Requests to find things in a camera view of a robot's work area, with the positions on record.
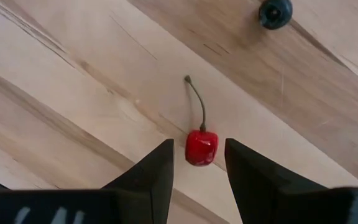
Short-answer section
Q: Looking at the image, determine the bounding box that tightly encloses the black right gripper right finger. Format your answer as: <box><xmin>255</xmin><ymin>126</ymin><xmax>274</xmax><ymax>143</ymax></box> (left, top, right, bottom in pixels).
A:
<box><xmin>224</xmin><ymin>138</ymin><xmax>328</xmax><ymax>224</ymax></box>

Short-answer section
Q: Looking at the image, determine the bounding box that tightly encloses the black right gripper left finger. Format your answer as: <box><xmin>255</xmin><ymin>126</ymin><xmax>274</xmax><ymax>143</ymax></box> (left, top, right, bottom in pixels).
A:
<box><xmin>101</xmin><ymin>139</ymin><xmax>175</xmax><ymax>224</ymax></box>

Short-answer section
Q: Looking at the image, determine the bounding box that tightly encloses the red toy cherry with stem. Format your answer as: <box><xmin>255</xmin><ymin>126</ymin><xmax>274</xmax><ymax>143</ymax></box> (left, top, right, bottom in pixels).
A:
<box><xmin>183</xmin><ymin>75</ymin><xmax>219</xmax><ymax>167</ymax></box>

